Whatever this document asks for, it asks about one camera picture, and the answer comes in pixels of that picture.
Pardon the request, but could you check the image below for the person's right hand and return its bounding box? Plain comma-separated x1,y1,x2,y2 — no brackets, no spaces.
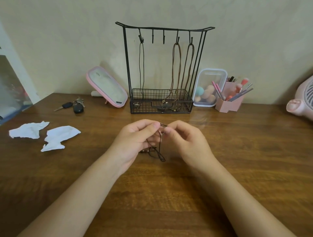
161,120,218,171

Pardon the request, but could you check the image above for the person's left hand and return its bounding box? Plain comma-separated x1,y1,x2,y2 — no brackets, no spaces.
105,119,163,175

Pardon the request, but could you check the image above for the black cord silver block necklace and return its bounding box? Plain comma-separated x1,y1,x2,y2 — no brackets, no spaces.
139,123,169,162

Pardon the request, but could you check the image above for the black cord flower pendant necklace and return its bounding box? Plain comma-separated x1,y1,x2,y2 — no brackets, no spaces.
133,35,145,110

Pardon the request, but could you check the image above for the black wire jewelry stand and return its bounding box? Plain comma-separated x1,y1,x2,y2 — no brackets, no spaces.
115,21,216,114

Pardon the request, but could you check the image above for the brown cord leaf pendant necklace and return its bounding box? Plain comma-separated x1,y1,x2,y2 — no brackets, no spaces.
173,37,195,112

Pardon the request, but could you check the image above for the person's right forearm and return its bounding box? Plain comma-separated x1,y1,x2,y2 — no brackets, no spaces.
197,159,298,237

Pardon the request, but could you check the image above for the person's left forearm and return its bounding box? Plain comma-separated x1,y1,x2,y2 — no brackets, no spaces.
17,152,122,237

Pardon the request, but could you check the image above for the pink brush holder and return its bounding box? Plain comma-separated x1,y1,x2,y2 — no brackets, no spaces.
215,81,245,113

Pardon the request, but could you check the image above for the pink pen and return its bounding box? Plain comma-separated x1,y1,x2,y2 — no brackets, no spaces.
212,81,223,100
216,83,226,100

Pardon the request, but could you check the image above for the pink framed table mirror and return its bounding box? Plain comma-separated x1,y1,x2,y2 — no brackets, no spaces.
86,66,128,108

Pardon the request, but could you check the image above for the grey purple pencil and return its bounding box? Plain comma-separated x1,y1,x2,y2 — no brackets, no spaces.
228,88,254,102

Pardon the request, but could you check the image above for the white crumpled paper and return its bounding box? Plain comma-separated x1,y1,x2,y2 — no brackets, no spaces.
40,126,82,152
9,121,50,139

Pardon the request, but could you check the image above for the clear plastic container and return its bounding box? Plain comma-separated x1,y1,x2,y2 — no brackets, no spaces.
192,68,228,107

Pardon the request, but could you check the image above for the black headed car key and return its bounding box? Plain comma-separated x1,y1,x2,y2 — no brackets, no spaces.
53,102,73,112

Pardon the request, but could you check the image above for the pink pig shaped desk fan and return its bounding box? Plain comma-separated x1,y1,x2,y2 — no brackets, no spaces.
286,75,313,121

